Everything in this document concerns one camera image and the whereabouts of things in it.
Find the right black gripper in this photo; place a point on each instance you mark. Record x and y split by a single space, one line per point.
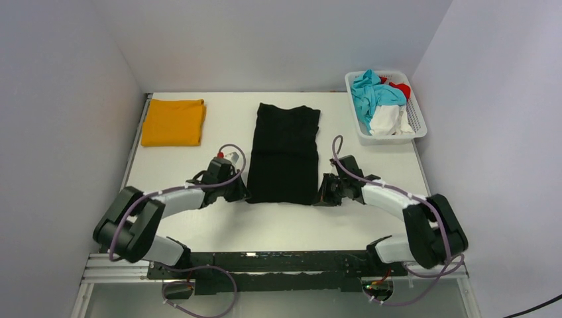
324 198

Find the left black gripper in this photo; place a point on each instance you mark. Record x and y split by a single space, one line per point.
241 193

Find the black t shirt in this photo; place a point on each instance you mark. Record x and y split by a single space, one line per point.
284 157

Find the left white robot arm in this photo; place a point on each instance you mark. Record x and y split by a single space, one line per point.
128 227

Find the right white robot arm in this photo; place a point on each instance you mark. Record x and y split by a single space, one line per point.
433 234

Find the white t shirt in basket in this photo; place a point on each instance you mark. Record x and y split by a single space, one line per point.
390 120

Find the folded orange t shirt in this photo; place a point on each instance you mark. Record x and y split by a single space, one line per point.
173 123

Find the turquoise t shirt in basket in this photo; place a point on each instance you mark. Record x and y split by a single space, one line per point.
368 92

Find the white plastic laundry basket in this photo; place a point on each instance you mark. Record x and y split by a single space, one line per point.
413 112

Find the red t shirt in basket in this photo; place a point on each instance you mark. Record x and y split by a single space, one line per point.
404 88

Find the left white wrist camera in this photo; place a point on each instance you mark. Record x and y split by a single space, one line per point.
232 157

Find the aluminium table frame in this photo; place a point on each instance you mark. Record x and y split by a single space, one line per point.
122 290

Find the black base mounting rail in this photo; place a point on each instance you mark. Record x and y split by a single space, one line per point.
218 272

